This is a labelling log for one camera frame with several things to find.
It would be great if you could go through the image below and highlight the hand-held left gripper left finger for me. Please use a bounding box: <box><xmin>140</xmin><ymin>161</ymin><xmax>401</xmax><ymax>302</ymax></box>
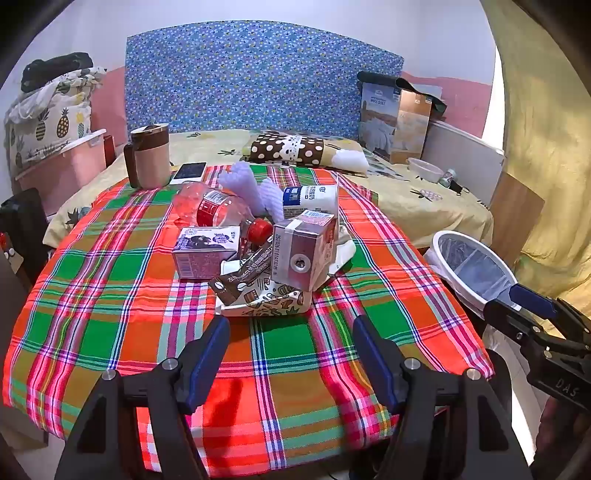
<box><xmin>54</xmin><ymin>315</ymin><xmax>232</xmax><ymax>480</ymax></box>

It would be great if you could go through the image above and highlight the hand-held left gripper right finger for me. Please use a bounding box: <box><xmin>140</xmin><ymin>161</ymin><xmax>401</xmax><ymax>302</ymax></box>
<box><xmin>352</xmin><ymin>315</ymin><xmax>532</xmax><ymax>480</ymax></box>

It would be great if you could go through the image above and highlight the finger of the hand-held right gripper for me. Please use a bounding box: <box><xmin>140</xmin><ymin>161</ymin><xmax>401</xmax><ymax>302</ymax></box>
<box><xmin>483</xmin><ymin>300</ymin><xmax>543</xmax><ymax>344</ymax></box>
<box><xmin>509</xmin><ymin>284</ymin><xmax>591</xmax><ymax>340</ymax></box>

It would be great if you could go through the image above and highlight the patterned paper cup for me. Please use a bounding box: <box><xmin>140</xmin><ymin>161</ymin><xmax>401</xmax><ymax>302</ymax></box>
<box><xmin>216</xmin><ymin>277</ymin><xmax>314</xmax><ymax>317</ymax></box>

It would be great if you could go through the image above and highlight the brown coffee sachet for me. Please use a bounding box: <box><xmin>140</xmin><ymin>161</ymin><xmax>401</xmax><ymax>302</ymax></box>
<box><xmin>208</xmin><ymin>244</ymin><xmax>278</xmax><ymax>305</ymax></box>

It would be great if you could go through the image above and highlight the white round trash bin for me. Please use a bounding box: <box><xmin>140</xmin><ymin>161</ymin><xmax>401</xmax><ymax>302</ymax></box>
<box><xmin>431</xmin><ymin>230</ymin><xmax>519</xmax><ymax>312</ymax></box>

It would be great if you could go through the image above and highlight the small purple drink carton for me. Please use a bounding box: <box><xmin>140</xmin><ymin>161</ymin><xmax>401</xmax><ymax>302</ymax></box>
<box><xmin>172</xmin><ymin>226</ymin><xmax>242</xmax><ymax>280</ymax></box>

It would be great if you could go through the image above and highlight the brown milk carton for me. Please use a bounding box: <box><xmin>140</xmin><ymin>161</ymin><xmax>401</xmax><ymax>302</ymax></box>
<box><xmin>272</xmin><ymin>210</ymin><xmax>339</xmax><ymax>292</ymax></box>

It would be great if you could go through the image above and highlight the plastic bottle with red label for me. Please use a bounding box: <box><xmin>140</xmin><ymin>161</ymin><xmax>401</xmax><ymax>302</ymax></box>
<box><xmin>172</xmin><ymin>181</ymin><xmax>273</xmax><ymax>245</ymax></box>

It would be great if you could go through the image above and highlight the white and blue milk carton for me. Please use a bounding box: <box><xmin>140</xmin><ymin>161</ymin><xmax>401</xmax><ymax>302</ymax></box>
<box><xmin>281</xmin><ymin>184</ymin><xmax>340</xmax><ymax>220</ymax></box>

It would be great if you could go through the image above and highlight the clear bin liner bag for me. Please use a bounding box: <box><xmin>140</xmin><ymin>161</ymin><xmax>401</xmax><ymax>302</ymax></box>
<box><xmin>422</xmin><ymin>234</ymin><xmax>513</xmax><ymax>324</ymax></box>

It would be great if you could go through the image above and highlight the wooden board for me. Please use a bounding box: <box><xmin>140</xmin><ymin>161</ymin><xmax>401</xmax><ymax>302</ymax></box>
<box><xmin>489</xmin><ymin>172</ymin><xmax>546</xmax><ymax>266</ymax></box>

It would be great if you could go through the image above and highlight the red green plaid cloth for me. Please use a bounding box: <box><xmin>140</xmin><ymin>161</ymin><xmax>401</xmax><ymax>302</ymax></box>
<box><xmin>2</xmin><ymin>164</ymin><xmax>495</xmax><ymax>478</ymax></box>

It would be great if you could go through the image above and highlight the yellow curtain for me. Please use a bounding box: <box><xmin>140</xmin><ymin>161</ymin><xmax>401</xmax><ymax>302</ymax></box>
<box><xmin>480</xmin><ymin>0</ymin><xmax>591</xmax><ymax>319</ymax></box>

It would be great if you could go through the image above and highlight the yellow pineapple print bedsheet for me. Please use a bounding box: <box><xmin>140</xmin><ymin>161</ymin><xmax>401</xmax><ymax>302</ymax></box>
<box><xmin>44</xmin><ymin>129</ymin><xmax>495</xmax><ymax>259</ymax></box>

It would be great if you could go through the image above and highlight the white cabinet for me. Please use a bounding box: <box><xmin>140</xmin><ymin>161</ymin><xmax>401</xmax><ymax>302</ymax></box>
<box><xmin>422</xmin><ymin>119</ymin><xmax>505</xmax><ymax>206</ymax></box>

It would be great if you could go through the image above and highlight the white plastic bowl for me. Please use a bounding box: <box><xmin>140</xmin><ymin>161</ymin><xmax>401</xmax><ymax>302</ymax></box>
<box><xmin>406</xmin><ymin>158</ymin><xmax>445</xmax><ymax>183</ymax></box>

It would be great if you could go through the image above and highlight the white smartphone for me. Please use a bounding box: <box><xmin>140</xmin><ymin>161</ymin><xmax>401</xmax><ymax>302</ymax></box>
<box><xmin>170</xmin><ymin>161</ymin><xmax>208</xmax><ymax>185</ymax></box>

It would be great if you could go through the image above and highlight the white folded towel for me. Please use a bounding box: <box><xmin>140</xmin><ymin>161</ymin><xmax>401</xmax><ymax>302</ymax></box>
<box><xmin>331</xmin><ymin>148</ymin><xmax>370</xmax><ymax>177</ymax></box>

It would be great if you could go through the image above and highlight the brown tumbler with lid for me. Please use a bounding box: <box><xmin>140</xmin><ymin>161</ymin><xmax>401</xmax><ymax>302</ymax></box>
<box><xmin>123</xmin><ymin>124</ymin><xmax>172</xmax><ymax>190</ymax></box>

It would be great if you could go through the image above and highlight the brown polka dot pillow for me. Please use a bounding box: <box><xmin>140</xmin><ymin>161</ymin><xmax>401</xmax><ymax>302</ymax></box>
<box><xmin>242</xmin><ymin>130</ymin><xmax>365</xmax><ymax>169</ymax></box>

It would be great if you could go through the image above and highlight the cardboard quilt box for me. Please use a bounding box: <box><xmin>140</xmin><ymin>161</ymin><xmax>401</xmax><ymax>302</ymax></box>
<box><xmin>358</xmin><ymin>82</ymin><xmax>435</xmax><ymax>164</ymax></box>

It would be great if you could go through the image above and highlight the black appliance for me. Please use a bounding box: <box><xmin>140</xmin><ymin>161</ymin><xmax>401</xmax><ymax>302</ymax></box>
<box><xmin>0</xmin><ymin>188</ymin><xmax>49</xmax><ymax>278</ymax></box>

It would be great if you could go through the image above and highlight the pink storage box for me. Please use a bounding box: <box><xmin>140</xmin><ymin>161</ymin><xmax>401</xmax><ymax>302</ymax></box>
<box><xmin>14</xmin><ymin>129</ymin><xmax>108</xmax><ymax>217</ymax></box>

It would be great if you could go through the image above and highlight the blue floral headboard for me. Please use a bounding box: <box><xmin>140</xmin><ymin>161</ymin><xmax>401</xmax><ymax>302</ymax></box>
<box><xmin>126</xmin><ymin>21</ymin><xmax>404</xmax><ymax>139</ymax></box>

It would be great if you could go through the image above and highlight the pineapple print bedding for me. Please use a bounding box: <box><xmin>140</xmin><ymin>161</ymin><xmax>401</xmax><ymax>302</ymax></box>
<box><xmin>4</xmin><ymin>67</ymin><xmax>107</xmax><ymax>169</ymax></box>

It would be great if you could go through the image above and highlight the black bag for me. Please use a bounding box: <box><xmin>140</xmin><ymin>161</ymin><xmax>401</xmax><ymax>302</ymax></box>
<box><xmin>21</xmin><ymin>52</ymin><xmax>94</xmax><ymax>93</ymax></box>

